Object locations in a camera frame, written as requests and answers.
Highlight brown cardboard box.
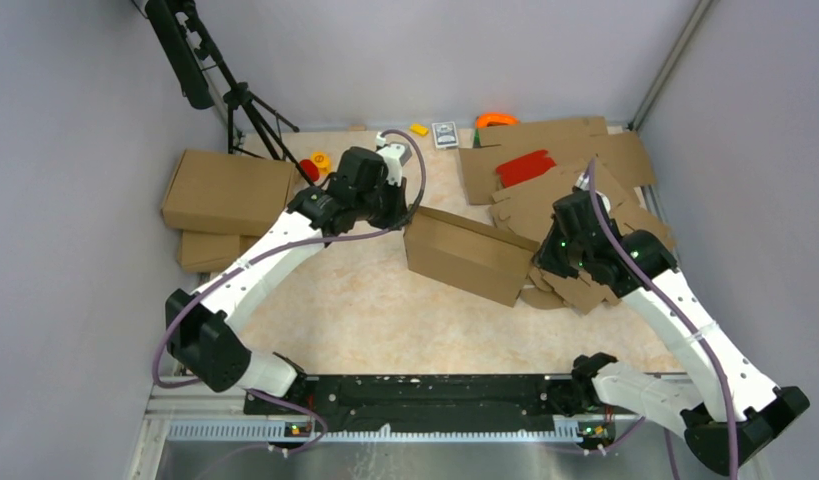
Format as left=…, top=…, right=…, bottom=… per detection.
left=403, top=207, right=539, bottom=307
left=161, top=149, right=300, bottom=237

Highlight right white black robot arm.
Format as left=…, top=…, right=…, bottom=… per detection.
left=534, top=172, right=810, bottom=479

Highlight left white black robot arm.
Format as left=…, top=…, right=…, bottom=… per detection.
left=153, top=129, right=427, bottom=414

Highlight folded brown cardboard box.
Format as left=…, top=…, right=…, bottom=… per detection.
left=161, top=149, right=300, bottom=237

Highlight lower folded cardboard box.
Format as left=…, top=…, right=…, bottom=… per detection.
left=177, top=231, right=259, bottom=273

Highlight red yellow toy spool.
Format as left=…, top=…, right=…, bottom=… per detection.
left=300, top=151, right=332, bottom=182

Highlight small yellow block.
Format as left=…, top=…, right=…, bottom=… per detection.
left=409, top=123, right=429, bottom=137

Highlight red plastic sheet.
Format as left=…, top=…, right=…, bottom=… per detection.
left=495, top=150, right=557, bottom=188

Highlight stack of flat cardboard sheets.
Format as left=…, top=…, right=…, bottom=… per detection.
left=457, top=117, right=677, bottom=316

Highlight blue playing card deck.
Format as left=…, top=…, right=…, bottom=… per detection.
left=431, top=122, right=459, bottom=150

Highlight orange plastic ring toy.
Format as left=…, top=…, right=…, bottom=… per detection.
left=475, top=112, right=520, bottom=129

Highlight black camera tripod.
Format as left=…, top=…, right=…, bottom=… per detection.
left=132, top=0, right=315, bottom=186

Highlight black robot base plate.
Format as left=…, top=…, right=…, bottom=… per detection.
left=243, top=374, right=636, bottom=435

